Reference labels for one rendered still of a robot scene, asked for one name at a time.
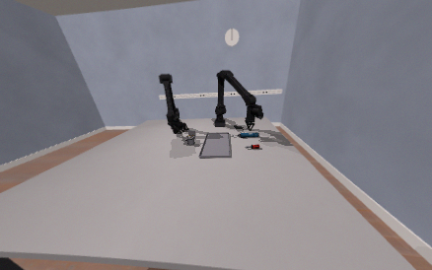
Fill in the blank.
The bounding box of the grey metal bracket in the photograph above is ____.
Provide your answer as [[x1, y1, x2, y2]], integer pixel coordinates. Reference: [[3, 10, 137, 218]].
[[184, 130, 195, 139]]

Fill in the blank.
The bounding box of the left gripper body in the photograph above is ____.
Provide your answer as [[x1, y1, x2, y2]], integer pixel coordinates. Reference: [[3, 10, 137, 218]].
[[246, 113, 254, 124]]

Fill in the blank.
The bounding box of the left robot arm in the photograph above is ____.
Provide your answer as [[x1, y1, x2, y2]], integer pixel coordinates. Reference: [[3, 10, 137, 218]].
[[214, 70, 263, 123]]

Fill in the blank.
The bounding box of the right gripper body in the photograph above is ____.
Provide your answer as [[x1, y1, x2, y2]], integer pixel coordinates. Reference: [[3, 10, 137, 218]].
[[172, 122, 183, 131]]

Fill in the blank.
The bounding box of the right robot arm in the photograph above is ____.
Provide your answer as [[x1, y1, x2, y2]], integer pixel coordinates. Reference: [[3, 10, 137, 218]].
[[159, 74, 180, 126]]

